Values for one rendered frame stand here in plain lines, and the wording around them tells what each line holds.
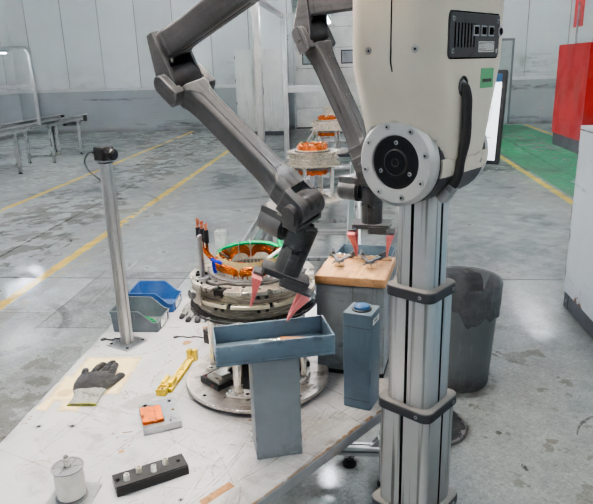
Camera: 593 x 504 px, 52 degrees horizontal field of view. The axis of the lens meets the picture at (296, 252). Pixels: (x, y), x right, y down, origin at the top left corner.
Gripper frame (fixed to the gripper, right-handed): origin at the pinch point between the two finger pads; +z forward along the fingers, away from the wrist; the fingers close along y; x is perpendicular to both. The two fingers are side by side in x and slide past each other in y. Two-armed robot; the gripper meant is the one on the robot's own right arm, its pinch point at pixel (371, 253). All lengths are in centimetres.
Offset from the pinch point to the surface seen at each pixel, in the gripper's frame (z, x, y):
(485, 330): 78, -123, -40
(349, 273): 2.9, 8.7, 4.8
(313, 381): 29.1, 21.5, 12.5
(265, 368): 9, 52, 15
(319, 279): 3.9, 11.7, 12.4
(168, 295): 30, -31, 80
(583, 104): -11, -334, -112
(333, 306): 11.6, 11.5, 8.8
